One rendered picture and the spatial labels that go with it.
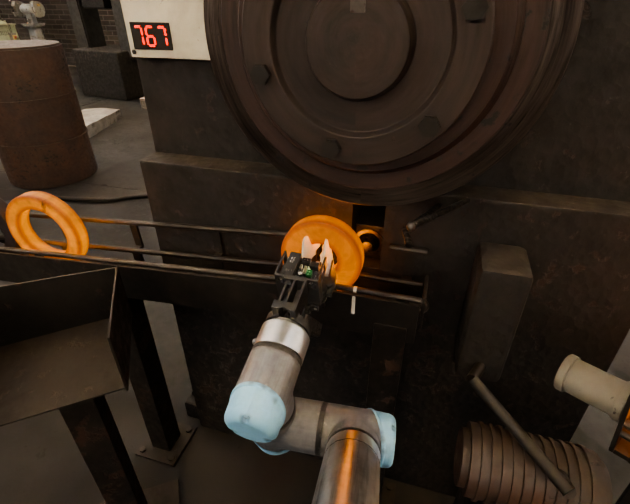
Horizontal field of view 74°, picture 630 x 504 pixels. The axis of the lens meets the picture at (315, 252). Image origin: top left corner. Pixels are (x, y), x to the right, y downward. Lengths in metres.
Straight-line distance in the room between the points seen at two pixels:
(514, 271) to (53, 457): 1.35
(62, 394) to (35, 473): 0.74
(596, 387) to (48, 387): 0.86
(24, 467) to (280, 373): 1.13
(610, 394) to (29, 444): 1.50
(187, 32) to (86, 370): 0.61
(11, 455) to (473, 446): 1.31
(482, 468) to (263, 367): 0.41
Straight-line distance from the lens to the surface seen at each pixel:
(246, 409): 0.55
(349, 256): 0.75
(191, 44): 0.85
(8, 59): 3.27
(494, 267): 0.71
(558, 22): 0.60
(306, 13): 0.54
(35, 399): 0.86
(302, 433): 0.64
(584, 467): 0.85
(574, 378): 0.74
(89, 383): 0.83
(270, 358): 0.57
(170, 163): 0.90
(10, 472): 1.60
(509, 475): 0.81
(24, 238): 1.17
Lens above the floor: 1.16
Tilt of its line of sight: 32 degrees down
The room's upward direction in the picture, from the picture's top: straight up
